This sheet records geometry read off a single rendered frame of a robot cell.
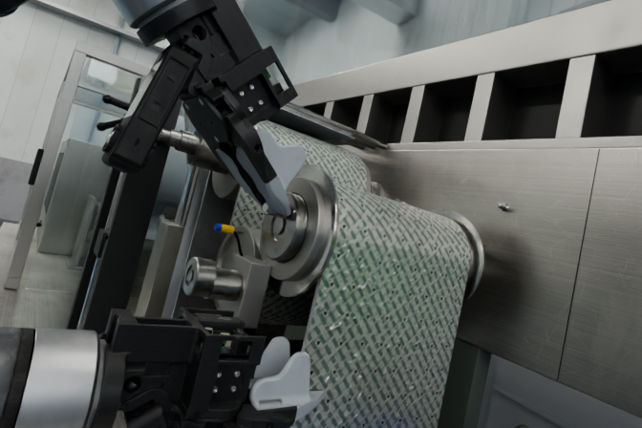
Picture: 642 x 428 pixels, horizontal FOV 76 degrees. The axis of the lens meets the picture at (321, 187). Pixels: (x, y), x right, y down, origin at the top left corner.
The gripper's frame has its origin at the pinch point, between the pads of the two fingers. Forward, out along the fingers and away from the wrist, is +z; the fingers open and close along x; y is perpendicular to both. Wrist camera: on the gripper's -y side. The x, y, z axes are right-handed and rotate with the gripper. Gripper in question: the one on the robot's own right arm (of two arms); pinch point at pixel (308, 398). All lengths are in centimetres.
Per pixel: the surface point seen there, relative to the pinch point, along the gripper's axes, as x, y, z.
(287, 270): 3.9, 11.6, -3.4
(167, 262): 74, -1, 6
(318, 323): -0.3, 7.6, -1.1
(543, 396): 87, -54, 249
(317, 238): 0.3, 15.7, -3.2
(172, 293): 41.2, -1.1, -2.0
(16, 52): 822, 174, -92
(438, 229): 1.1, 19.9, 15.6
